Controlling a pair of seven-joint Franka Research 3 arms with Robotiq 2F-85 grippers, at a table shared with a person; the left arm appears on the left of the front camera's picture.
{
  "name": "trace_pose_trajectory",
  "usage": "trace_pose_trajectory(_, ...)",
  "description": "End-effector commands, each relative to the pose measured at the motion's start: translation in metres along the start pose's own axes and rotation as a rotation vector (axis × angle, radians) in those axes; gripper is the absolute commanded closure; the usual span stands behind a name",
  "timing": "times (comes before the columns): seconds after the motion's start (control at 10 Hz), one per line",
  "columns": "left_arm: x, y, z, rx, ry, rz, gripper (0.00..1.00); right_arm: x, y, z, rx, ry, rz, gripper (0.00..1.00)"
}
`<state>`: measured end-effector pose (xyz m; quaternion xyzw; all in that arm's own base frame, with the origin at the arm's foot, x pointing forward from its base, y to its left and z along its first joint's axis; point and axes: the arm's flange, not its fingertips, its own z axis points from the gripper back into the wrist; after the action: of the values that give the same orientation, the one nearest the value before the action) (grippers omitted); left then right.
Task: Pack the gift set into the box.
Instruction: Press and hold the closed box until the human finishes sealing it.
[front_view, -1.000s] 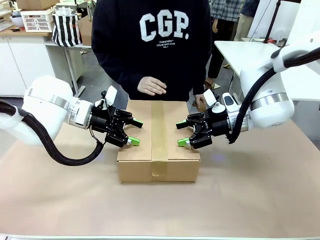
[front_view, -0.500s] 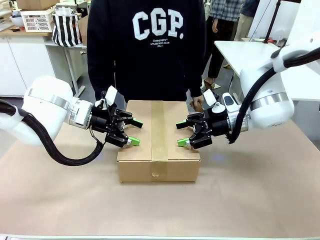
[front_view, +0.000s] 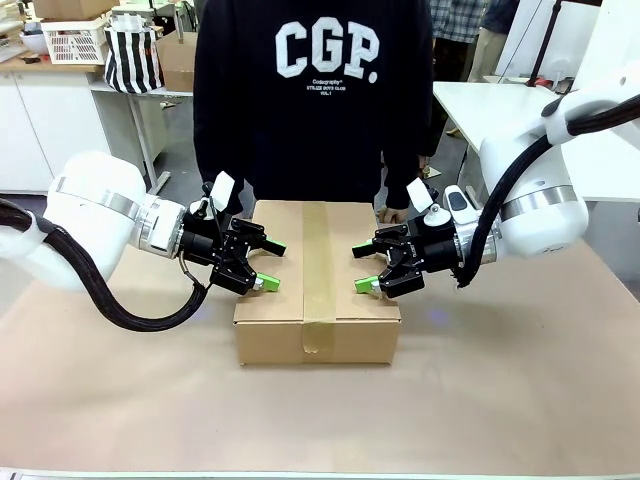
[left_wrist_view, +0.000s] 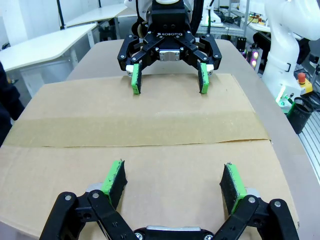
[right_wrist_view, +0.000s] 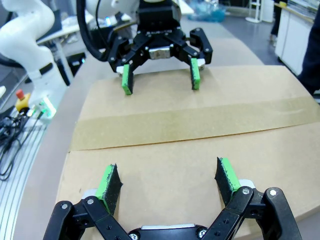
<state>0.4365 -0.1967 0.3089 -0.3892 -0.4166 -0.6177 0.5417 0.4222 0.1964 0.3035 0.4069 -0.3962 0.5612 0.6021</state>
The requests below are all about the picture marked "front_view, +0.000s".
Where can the brown cardboard shipping box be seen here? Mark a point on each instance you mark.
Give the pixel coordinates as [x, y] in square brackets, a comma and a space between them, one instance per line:
[280, 280]

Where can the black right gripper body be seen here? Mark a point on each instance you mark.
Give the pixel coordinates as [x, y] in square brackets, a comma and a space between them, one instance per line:
[432, 252]

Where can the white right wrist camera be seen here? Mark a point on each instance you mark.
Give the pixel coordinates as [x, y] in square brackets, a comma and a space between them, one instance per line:
[422, 197]

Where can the black white striped bag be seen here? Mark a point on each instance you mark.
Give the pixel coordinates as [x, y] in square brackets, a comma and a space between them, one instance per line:
[132, 60]

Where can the white rounded table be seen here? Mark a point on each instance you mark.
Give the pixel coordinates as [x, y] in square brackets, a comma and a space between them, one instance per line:
[475, 110]

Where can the bystander in plaid shirt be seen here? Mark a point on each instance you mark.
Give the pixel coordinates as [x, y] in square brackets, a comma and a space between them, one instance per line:
[457, 25]

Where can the person in navy CGP sweatshirt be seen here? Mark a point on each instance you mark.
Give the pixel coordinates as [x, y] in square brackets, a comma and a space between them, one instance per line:
[310, 125]

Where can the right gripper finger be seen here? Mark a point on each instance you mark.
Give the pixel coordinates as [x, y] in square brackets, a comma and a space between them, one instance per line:
[380, 246]
[380, 285]

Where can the cardboard box on cabinet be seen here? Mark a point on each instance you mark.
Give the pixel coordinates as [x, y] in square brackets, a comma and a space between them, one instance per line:
[70, 7]

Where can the small open cardboard box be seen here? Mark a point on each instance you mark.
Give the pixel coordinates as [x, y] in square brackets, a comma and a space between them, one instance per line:
[180, 65]

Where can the black stand pole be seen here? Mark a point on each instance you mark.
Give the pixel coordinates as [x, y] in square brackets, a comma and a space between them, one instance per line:
[544, 40]

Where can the brown packing tape strip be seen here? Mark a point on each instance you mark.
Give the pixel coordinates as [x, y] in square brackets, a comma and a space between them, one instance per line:
[319, 280]

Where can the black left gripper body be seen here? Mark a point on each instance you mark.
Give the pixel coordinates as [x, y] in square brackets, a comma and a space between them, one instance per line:
[205, 247]

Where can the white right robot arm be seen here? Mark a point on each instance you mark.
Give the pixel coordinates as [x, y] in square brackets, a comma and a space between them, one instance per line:
[540, 200]

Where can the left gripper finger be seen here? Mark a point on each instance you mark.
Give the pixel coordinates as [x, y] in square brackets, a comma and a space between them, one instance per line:
[267, 244]
[260, 282]

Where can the person's left hand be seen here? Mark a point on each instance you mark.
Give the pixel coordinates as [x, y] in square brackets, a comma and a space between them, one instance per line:
[392, 215]

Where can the white desk with metal legs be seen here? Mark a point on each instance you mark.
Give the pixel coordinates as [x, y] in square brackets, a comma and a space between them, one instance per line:
[145, 125]

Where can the bystander in beige trousers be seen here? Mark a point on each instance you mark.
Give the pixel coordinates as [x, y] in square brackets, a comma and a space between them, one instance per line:
[495, 50]

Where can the white plastic lattice basket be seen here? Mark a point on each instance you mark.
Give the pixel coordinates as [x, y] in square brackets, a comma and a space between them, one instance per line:
[75, 45]

